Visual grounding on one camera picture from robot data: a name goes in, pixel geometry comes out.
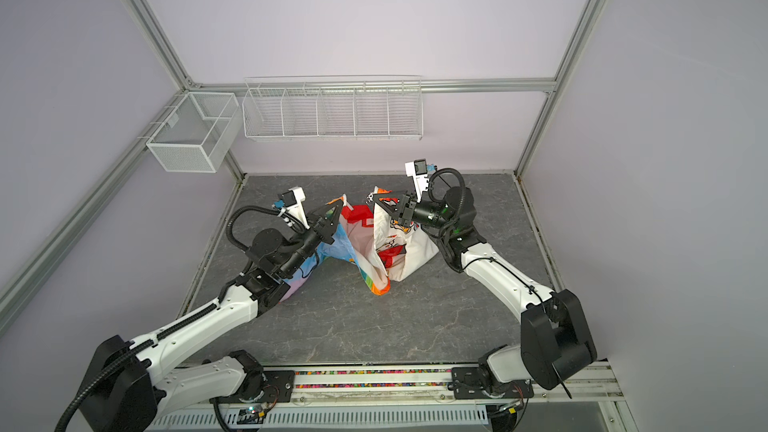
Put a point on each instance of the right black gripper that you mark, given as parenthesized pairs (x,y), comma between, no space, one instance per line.
(407,214)

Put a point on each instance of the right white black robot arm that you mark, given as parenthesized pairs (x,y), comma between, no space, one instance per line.
(555,341)

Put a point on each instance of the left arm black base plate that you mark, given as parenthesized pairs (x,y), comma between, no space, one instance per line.
(271,387)

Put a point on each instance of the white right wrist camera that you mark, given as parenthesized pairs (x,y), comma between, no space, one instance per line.
(420,171)

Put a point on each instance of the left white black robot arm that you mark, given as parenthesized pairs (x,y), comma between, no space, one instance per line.
(130,383)

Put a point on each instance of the colourful red white kids jacket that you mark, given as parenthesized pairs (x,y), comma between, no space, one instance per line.
(368,238)

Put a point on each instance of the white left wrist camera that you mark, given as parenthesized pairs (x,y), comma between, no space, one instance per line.
(290,207)

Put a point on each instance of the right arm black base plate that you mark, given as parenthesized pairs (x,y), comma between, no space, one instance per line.
(475,383)

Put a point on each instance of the white mesh box basket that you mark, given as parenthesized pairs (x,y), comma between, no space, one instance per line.
(197,133)

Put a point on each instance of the long white wire basket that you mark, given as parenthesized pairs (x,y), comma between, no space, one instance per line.
(333,107)

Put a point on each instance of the aluminium front rail frame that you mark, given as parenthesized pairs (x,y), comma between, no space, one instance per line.
(417,385)

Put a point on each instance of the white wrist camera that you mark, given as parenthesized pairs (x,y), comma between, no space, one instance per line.
(290,207)
(420,171)

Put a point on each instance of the white vented cable duct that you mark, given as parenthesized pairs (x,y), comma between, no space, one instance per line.
(358,418)

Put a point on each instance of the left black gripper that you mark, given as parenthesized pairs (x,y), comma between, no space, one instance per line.
(323,227)

